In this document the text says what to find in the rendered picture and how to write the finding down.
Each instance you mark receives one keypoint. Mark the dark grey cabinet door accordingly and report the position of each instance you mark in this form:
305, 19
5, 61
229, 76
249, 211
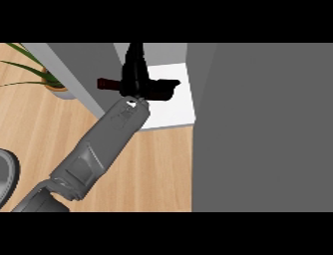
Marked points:
272, 126

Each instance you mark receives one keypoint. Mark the dark red wine bottle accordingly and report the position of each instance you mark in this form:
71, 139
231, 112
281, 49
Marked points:
164, 86

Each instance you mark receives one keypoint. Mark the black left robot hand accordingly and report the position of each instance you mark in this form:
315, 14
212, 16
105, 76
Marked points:
136, 71

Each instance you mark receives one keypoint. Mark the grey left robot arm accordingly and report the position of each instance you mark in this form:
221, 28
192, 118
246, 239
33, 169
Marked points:
108, 139

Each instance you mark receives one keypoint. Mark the green potted plant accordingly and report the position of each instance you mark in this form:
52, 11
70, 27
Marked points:
52, 81

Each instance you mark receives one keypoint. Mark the grey cabinet with white shelf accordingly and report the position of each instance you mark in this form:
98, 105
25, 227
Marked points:
79, 69

